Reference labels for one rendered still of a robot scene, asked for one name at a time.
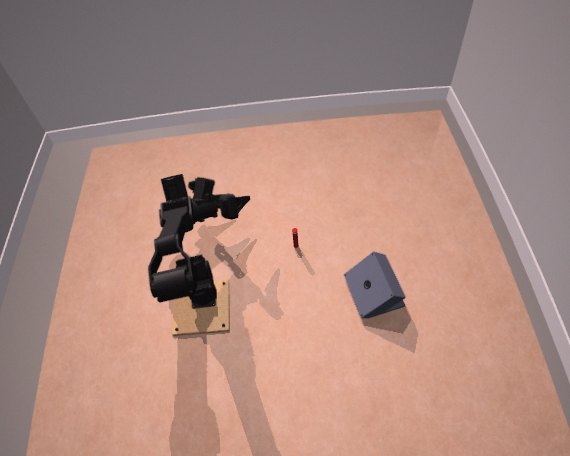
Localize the grey sloped panel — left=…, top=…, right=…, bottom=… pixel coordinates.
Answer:
left=344, top=252, right=406, bottom=318

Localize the red peg with white band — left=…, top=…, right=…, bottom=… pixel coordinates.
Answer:
left=292, top=228, right=299, bottom=248

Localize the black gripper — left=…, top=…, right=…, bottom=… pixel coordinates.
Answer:
left=191, top=193, right=250, bottom=222

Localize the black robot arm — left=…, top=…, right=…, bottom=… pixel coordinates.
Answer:
left=147, top=174, right=217, bottom=309

